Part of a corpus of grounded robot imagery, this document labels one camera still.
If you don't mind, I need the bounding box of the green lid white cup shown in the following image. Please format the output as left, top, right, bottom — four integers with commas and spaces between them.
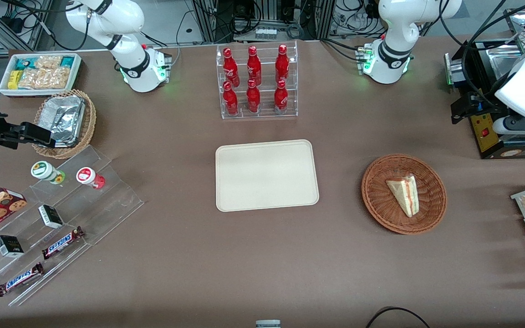
31, 161, 66, 185

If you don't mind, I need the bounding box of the black appliance yellow panel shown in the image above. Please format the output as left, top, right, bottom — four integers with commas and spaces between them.
445, 39, 525, 160

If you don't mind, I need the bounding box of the snickers bar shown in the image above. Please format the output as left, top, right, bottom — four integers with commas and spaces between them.
41, 226, 85, 260
0, 262, 44, 297

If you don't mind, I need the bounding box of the clear acrylic bottle rack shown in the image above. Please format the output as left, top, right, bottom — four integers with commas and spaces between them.
216, 40, 299, 120

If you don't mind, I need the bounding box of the clear cracker bag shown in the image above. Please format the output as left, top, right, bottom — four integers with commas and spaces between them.
35, 56, 63, 70
18, 67, 71, 90

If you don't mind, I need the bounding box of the red cola bottle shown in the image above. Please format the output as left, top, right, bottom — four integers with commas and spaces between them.
223, 81, 239, 116
223, 47, 240, 87
275, 44, 290, 85
247, 46, 262, 86
274, 80, 288, 114
246, 79, 261, 113

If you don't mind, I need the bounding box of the aluminium foil container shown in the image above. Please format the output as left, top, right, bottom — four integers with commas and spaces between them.
39, 96, 86, 147

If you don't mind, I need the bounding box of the red lid white cup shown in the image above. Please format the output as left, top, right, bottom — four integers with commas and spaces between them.
76, 167, 106, 190

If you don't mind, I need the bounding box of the black cable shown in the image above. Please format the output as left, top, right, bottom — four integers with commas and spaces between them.
365, 307, 432, 328

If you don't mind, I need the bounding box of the white snack bin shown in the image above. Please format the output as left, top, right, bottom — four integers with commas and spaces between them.
0, 53, 82, 97

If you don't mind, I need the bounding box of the cream plastic tray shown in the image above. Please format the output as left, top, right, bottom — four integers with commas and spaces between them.
215, 139, 320, 213

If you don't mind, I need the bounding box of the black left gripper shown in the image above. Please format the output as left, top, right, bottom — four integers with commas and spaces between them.
451, 91, 504, 125

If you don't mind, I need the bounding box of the clear acrylic stepped shelf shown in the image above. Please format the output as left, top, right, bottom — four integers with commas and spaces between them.
0, 145, 144, 307

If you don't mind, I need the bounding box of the small black box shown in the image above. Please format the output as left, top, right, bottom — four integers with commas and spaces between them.
38, 205, 64, 229
0, 235, 25, 258

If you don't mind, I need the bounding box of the tan wicker basket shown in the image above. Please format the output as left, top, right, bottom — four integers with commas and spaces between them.
31, 89, 97, 159

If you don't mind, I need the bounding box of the triangle sandwich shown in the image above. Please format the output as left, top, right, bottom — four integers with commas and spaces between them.
385, 174, 420, 218

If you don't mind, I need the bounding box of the brown wicker basket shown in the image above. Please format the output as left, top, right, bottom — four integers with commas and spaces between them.
361, 154, 448, 235

